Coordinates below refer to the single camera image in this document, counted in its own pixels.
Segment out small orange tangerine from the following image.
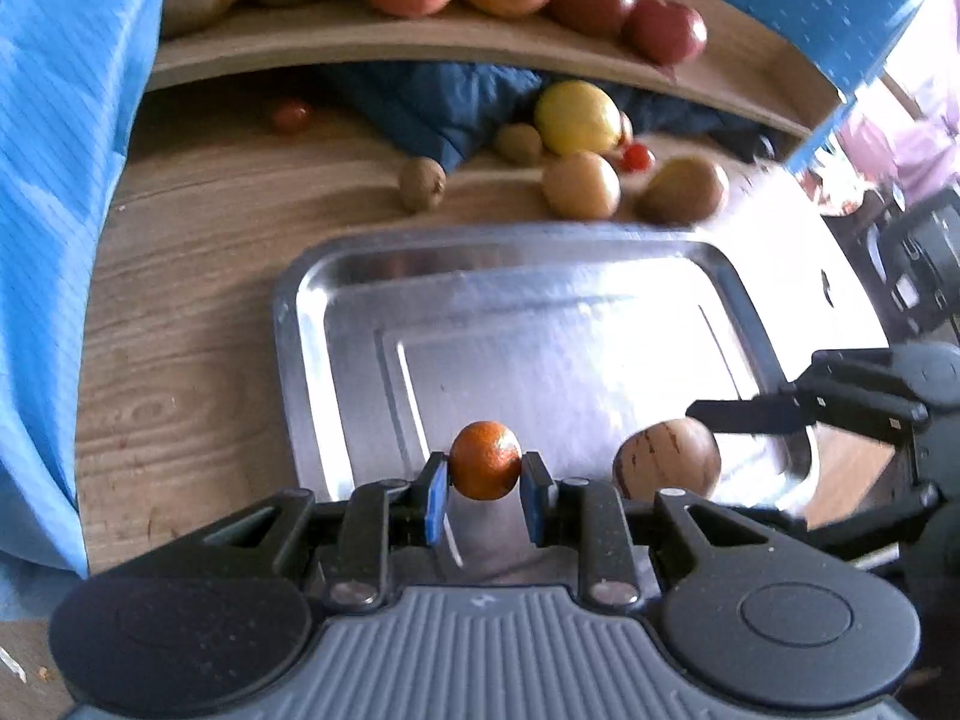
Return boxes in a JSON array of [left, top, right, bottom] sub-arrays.
[[449, 421, 523, 500]]

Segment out orange green mango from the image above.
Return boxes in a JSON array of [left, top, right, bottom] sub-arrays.
[[635, 156, 729, 226]]

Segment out yellow lemon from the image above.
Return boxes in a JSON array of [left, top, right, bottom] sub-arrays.
[[534, 80, 623, 156]]

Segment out steel baking tray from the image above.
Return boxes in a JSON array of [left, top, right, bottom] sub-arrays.
[[274, 223, 784, 500]]

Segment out pink bedding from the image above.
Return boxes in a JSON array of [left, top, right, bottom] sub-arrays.
[[836, 80, 958, 206]]

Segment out cherry tomato near lemon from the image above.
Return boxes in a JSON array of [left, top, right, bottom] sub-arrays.
[[620, 142, 656, 172]]

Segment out pale round orange fruit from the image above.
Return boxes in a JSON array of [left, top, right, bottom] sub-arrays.
[[540, 151, 622, 221]]

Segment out small brown kiwi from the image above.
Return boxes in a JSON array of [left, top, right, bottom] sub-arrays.
[[398, 158, 448, 213]]

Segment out wooden shelf riser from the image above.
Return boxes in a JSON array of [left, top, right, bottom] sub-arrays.
[[148, 0, 844, 140]]

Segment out dark blue quilted jacket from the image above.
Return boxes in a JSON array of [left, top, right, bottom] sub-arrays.
[[327, 60, 778, 172]]

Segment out dark red apple rightmost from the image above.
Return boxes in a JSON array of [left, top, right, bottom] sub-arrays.
[[622, 0, 708, 67]]

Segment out cherry tomato under shelf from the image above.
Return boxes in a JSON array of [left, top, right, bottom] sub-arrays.
[[270, 99, 313, 135]]

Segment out light blue garment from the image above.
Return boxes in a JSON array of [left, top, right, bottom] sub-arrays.
[[2, 0, 163, 621]]

